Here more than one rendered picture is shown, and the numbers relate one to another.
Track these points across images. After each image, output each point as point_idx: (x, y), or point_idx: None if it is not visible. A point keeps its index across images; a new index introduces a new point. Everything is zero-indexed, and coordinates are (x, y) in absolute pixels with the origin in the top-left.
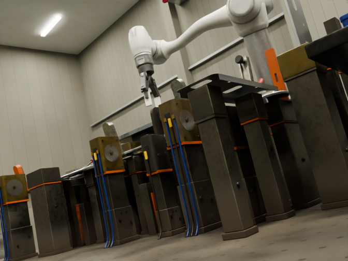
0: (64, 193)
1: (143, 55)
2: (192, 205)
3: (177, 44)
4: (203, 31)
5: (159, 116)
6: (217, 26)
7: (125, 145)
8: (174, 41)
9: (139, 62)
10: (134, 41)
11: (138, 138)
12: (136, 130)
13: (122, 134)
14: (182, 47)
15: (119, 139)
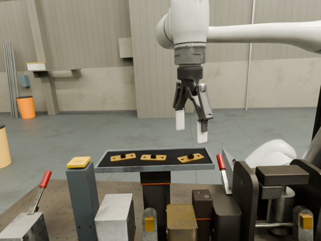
0: None
1: (202, 49)
2: None
3: (218, 38)
4: (280, 42)
5: (263, 193)
6: (301, 46)
7: (187, 231)
8: (214, 30)
9: (194, 60)
10: (197, 14)
11: (153, 172)
12: (162, 169)
13: (127, 167)
14: (219, 42)
15: (119, 171)
